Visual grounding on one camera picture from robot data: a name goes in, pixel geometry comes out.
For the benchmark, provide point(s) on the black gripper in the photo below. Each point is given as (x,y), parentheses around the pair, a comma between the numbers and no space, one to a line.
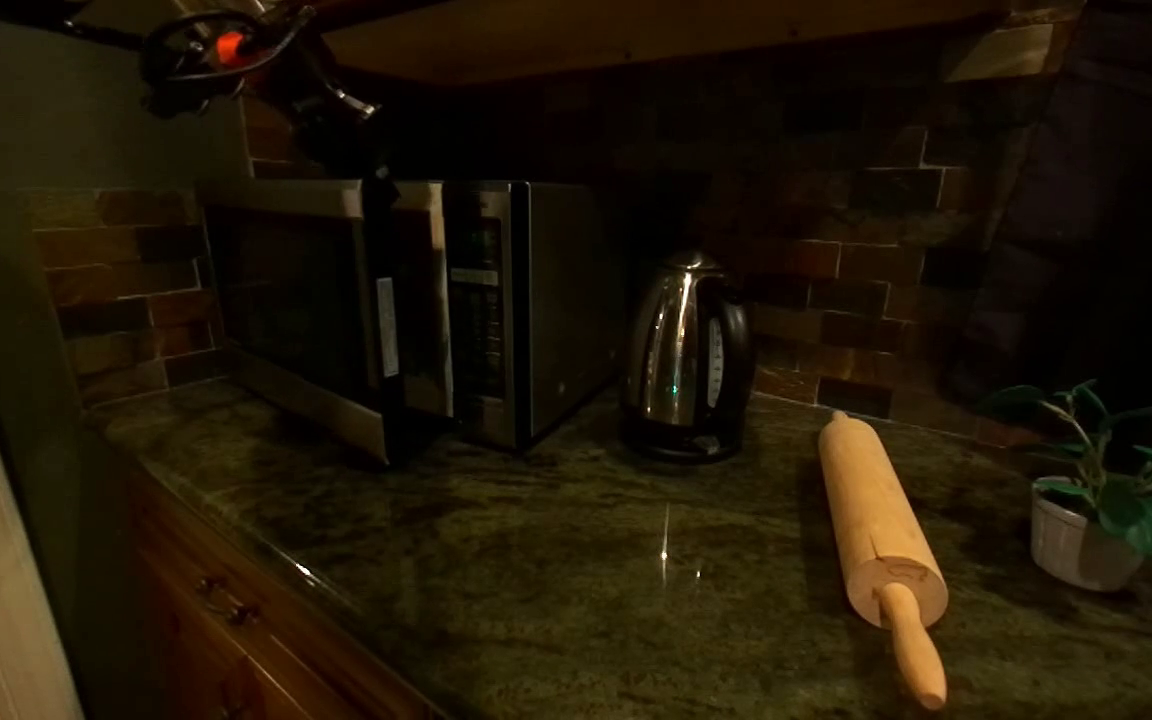
(332,99)

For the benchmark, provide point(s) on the black glass microwave door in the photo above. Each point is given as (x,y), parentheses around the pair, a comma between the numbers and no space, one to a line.
(290,305)

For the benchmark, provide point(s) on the black Franka robot arm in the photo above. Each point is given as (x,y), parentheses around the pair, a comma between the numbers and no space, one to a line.
(180,64)

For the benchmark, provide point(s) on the stainless steel microwave body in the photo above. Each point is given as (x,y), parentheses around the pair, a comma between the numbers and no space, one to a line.
(538,305)

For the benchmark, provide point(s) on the stainless steel electric kettle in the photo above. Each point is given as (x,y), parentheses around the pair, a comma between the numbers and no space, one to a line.
(681,354)

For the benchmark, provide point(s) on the wooden base cabinet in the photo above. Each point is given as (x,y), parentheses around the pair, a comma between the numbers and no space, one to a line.
(230,643)

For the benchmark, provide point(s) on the wooden rolling pin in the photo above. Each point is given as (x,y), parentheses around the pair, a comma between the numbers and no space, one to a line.
(878,521)

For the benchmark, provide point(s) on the white plant pot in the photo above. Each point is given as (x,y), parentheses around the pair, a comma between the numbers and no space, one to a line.
(1080,547)

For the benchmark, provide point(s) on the green leafy plant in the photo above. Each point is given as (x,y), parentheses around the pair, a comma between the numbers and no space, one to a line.
(1140,501)

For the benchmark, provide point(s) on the wooden wall cabinet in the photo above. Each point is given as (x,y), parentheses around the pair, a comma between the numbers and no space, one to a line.
(631,32)

